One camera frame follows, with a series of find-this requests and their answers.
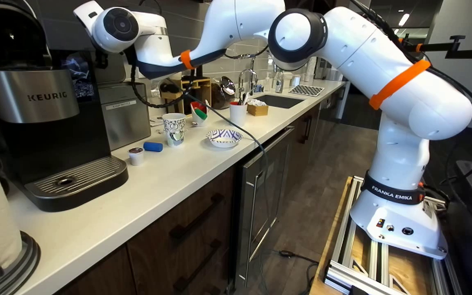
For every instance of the coffee pod rack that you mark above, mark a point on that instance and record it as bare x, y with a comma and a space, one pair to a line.
71, 83

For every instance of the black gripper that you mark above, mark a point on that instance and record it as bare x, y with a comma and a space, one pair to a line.
99, 58

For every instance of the dark wood drawer cabinet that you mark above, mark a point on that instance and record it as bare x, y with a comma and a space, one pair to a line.
154, 247

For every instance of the decorated coffee mug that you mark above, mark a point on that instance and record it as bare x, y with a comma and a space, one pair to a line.
174, 129

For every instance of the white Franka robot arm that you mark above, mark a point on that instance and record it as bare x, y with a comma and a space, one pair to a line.
400, 137

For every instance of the blue patterned bowl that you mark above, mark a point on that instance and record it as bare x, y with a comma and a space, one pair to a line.
225, 139

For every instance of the black sink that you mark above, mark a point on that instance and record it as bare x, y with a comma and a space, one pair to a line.
279, 101

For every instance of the dark wood sink cabinet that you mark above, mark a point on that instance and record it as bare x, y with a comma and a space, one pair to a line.
310, 149

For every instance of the soap bottle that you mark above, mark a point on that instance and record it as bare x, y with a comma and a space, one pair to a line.
279, 83

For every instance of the dark paper towel holder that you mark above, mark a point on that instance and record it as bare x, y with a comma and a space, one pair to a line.
25, 263

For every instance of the black Keurig coffee maker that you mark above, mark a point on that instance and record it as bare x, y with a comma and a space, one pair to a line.
40, 99

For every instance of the small blue object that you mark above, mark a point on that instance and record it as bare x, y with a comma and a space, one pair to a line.
153, 147

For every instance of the small coffee pod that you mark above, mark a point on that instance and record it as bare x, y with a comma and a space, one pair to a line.
135, 157

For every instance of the chrome faucet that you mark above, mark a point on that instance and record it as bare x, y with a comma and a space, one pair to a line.
251, 80

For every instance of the dark kettle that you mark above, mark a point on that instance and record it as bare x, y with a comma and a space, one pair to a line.
223, 96

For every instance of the small wooden box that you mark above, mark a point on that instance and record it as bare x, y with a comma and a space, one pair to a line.
258, 109

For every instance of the white utensil cup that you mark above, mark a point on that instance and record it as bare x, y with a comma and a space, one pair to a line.
238, 116

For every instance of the grey drying mat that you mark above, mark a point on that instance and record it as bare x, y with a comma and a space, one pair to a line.
305, 91

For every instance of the red green white cup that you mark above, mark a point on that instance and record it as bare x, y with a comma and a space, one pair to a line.
199, 114

